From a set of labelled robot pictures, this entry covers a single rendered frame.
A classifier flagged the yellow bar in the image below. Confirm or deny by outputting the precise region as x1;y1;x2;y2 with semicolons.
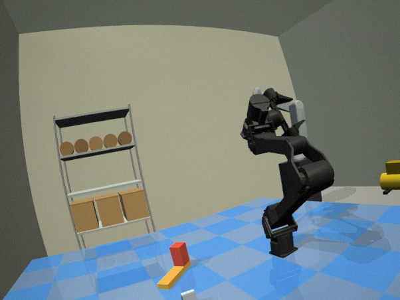
157;242;191;290

